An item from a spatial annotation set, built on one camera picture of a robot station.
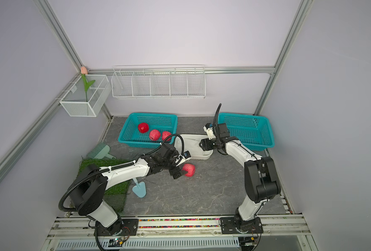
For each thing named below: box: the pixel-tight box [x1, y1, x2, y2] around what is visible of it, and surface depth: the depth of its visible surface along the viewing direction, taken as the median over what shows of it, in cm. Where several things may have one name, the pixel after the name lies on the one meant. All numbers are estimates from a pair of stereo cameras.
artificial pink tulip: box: [80, 66, 96, 102], surface depth 92 cm
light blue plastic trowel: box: [132, 177, 147, 199], surface depth 87 cm
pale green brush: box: [86, 141, 117, 159], surface depth 102 cm
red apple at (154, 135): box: [149, 129, 161, 142], surface depth 104 cm
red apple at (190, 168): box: [181, 163, 196, 178], surface depth 88 cm
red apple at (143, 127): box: [137, 122, 149, 134], surface depth 111 cm
